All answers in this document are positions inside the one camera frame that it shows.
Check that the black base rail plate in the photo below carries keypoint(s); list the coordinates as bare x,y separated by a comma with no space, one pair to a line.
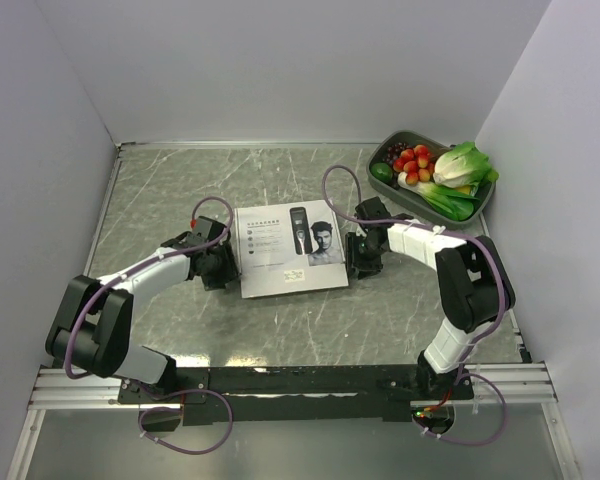
385,392

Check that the green avocado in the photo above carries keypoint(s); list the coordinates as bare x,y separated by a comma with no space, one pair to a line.
382,172

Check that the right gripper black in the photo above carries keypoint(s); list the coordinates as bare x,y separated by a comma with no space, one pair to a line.
353,260

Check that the white box with black tray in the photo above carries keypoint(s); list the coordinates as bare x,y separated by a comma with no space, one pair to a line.
289,248

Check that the green white cabbage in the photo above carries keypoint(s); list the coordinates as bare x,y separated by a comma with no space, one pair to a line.
464,165

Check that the red strawberries cluster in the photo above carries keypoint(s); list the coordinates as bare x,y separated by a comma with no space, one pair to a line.
414,165

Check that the aluminium profile rail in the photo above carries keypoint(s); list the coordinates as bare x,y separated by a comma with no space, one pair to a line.
53,390

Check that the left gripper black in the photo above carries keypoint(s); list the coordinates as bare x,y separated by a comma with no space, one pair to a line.
230,271

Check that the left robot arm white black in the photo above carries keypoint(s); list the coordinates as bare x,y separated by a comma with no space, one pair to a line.
92,326

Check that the bok choy vegetable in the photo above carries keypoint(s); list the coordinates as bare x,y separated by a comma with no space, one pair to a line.
450,203

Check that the dark purple grapes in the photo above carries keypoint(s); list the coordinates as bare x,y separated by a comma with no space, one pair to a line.
394,152

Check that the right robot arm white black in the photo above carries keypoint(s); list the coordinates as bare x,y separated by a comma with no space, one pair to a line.
474,288

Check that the dark grey food tray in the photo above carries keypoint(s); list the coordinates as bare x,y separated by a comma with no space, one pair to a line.
412,202

